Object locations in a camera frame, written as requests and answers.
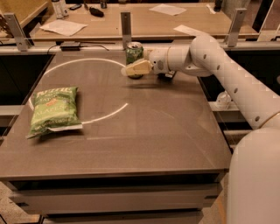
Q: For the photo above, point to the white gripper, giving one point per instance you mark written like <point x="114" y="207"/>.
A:
<point x="158" y="59"/>

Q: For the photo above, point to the green soda can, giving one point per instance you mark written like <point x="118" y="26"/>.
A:
<point x="134" y="51"/>

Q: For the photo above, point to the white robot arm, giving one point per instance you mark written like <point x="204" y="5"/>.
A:
<point x="253" y="191"/>

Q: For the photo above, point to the black snack packet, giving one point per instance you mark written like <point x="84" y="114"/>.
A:
<point x="167" y="76"/>

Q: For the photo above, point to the white paper sheet right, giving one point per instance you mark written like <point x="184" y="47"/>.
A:
<point x="190" y="31"/>

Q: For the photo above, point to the white paper sheet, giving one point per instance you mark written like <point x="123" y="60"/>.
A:
<point x="63" y="27"/>
<point x="168" y="9"/>
<point x="190" y="31"/>

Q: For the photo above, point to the white paper sheet top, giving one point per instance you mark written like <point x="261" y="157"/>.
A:
<point x="168" y="9"/>

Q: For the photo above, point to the black computer mouse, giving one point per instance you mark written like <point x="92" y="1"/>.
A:
<point x="95" y="12"/>

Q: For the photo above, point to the white paper sheet left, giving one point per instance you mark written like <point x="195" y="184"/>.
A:
<point x="63" y="27"/>

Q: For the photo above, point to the black phone on desk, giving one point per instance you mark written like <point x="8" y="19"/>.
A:
<point x="75" y="7"/>

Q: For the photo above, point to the clear sanitizer bottle left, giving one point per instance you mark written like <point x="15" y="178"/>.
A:
<point x="223" y="100"/>

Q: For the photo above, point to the clear plastic bottle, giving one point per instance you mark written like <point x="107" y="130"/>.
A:
<point x="60" y="8"/>

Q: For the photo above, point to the green jalapeno chip bag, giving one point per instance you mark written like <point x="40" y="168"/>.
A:
<point x="54" y="110"/>

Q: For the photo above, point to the middle metal bracket post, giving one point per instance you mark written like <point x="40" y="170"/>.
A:
<point x="126" y="28"/>

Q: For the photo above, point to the metal bracket post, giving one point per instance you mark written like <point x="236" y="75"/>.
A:
<point x="126" y="28"/>
<point x="22" y="42"/>
<point x="235" y="27"/>

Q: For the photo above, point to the black power adapter with cable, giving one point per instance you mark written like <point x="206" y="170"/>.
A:
<point x="73" y="46"/>

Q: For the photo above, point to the right metal bracket post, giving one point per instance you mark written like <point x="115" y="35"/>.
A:
<point x="235" y="27"/>

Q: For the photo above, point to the left metal bracket post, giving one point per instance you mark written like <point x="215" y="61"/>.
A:
<point x="22" y="42"/>

